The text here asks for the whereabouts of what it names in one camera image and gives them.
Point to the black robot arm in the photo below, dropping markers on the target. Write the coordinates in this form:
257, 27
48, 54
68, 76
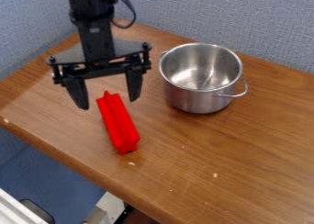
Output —
90, 10

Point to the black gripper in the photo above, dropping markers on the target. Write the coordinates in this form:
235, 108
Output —
98, 55

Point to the white ribbed box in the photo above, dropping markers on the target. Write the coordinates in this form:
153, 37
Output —
14, 213

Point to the red plastic block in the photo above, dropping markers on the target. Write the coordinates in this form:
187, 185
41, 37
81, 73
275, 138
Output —
118, 124

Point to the white table leg bracket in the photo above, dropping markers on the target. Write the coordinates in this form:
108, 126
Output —
105, 211

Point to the metal pot with handles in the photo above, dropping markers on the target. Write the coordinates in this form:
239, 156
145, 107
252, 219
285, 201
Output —
203, 77

